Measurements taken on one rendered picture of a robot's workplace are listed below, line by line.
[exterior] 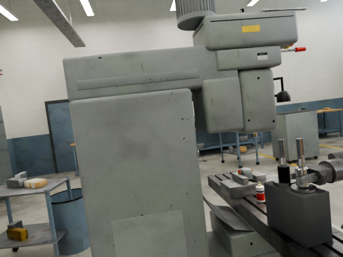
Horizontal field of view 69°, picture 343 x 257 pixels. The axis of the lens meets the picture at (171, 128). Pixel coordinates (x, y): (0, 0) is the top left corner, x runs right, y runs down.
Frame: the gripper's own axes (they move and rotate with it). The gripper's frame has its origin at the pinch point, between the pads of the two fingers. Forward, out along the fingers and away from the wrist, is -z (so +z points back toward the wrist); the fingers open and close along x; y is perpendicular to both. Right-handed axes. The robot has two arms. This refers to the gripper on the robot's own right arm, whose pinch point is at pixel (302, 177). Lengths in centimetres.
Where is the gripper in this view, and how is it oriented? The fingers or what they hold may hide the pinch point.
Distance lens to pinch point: 107.7
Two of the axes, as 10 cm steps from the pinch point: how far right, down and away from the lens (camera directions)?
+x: 2.3, 0.4, -9.7
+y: 1.2, 9.9, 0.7
